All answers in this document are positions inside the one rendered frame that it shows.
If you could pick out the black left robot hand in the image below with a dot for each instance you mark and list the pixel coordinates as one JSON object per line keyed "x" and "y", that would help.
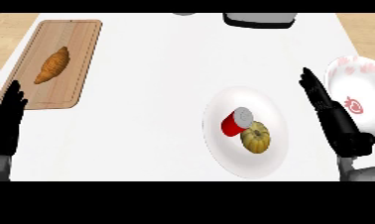
{"x": 10, "y": 119}

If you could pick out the red can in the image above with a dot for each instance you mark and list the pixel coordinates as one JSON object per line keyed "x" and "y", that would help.
{"x": 236, "y": 123}

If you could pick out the golden brown croissant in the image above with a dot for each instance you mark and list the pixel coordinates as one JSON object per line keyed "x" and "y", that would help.
{"x": 51, "y": 66}

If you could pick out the yellow ribbed squash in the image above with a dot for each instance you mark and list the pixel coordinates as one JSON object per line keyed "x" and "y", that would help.
{"x": 255, "y": 137}

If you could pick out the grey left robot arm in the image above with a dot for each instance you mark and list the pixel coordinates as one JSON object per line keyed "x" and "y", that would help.
{"x": 2, "y": 168}

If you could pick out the wooden cutting board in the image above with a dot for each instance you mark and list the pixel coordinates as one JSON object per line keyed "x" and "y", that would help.
{"x": 59, "y": 64}

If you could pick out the white plate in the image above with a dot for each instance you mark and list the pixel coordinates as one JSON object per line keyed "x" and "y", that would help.
{"x": 246, "y": 132}

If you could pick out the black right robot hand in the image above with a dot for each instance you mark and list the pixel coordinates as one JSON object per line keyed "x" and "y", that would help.
{"x": 336, "y": 125}

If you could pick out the grey and black appliance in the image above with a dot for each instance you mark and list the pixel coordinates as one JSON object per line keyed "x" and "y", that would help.
{"x": 259, "y": 20}

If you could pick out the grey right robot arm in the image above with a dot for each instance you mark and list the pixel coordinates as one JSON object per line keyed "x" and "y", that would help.
{"x": 355, "y": 170}

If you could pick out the white bowl with strawberry print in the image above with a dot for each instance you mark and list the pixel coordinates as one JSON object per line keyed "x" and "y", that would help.
{"x": 352, "y": 90}

